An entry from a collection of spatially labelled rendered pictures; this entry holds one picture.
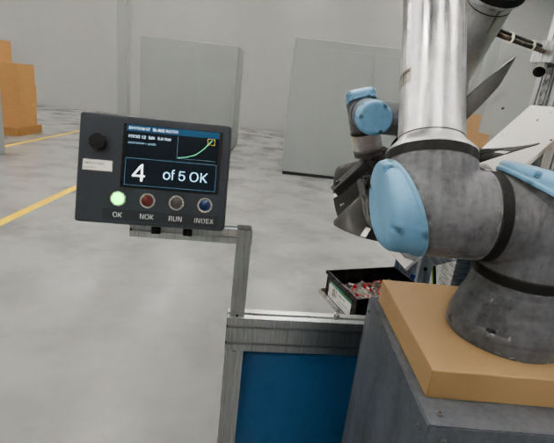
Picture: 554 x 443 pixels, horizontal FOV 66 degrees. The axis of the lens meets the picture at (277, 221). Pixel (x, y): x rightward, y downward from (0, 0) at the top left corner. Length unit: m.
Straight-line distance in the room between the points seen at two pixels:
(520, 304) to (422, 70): 0.32
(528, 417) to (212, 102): 8.08
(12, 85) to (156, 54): 2.52
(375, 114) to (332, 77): 5.83
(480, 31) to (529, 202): 0.38
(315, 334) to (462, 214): 0.52
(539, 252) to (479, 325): 0.12
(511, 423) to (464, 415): 0.05
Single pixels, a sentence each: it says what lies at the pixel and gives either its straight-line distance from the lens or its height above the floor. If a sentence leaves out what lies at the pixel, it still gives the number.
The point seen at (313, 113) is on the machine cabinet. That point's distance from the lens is 6.78.
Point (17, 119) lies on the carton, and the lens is 9.05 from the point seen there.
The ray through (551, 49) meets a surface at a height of 1.55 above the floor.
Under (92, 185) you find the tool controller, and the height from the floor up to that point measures 1.14.
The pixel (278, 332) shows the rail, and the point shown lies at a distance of 0.94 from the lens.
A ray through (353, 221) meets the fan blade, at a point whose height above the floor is 0.99.
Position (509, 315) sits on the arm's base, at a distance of 0.61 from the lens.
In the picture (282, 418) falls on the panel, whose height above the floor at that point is 0.59.
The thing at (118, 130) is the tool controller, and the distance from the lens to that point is 0.80.
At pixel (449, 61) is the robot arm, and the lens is 0.62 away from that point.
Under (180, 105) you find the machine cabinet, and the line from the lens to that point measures 8.56.
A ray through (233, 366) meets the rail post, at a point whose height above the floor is 0.73.
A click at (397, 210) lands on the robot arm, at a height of 1.21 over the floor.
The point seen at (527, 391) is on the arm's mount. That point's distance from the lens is 0.62.
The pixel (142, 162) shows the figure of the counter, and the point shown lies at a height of 1.18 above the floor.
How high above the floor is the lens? 1.33
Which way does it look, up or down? 18 degrees down
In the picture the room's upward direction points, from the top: 6 degrees clockwise
